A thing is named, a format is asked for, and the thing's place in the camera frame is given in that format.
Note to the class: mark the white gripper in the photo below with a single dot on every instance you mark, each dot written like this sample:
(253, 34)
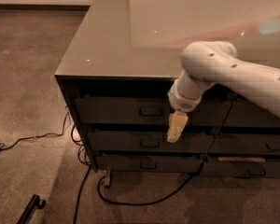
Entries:
(182, 103)

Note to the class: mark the black metal bar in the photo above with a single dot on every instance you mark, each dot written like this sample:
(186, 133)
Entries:
(35, 203)

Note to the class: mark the grey drawer cabinet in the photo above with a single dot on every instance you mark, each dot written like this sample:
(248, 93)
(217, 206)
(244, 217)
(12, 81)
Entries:
(132, 48)

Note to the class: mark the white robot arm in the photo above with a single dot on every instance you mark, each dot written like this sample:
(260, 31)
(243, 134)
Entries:
(205, 64)

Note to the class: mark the grey drawer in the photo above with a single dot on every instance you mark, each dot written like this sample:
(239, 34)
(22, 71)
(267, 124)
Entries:
(216, 166)
(149, 141)
(145, 111)
(246, 144)
(172, 164)
(248, 115)

